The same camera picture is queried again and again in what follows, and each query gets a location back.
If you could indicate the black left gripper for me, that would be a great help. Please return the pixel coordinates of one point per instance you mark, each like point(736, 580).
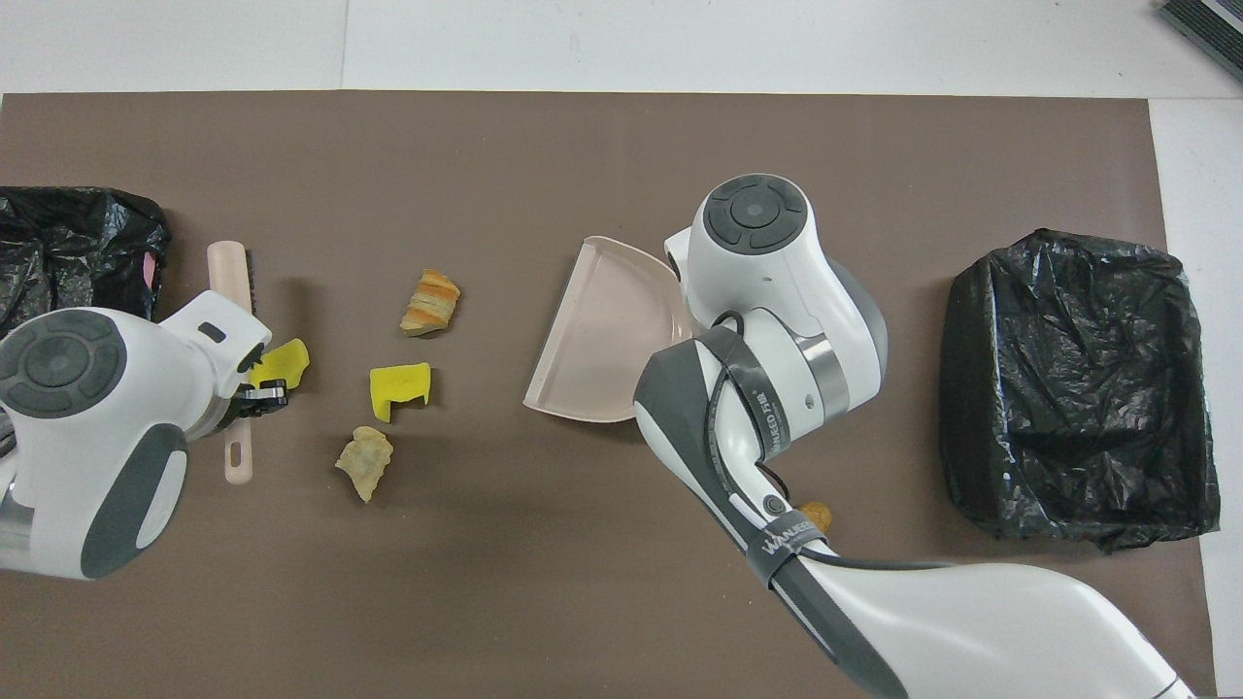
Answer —
point(241, 406)

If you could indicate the yellow green sponge piece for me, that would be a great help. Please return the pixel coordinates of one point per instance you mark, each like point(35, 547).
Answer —
point(398, 388)
point(282, 364)

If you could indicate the pale toy pastry piece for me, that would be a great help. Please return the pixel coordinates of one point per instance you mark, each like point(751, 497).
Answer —
point(365, 461)

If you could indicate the beige hand brush black bristles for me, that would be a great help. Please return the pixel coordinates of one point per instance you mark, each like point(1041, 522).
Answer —
point(229, 272)

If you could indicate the orange striped toy croissant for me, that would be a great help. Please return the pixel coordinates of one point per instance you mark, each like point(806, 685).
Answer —
point(430, 303)

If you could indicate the beige plastic dustpan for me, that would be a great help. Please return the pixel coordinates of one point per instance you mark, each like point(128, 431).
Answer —
point(602, 330)

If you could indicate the brown toy bread roll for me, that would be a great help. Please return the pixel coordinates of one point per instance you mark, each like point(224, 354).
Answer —
point(816, 513)

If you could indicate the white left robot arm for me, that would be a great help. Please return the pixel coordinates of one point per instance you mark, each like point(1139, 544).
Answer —
point(97, 437)

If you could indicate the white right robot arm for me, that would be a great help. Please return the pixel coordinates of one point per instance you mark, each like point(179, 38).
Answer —
point(777, 291)

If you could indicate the black bag bin pink spot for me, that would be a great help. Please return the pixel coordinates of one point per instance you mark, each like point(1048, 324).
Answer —
point(68, 243)

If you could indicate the black bag lined bin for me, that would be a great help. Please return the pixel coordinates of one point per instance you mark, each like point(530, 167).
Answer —
point(1078, 388)

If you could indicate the brown table mat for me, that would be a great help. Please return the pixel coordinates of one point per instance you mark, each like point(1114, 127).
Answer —
point(583, 175)

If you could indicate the dark grey ribbed object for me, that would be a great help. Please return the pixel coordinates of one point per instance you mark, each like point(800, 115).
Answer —
point(1204, 29)

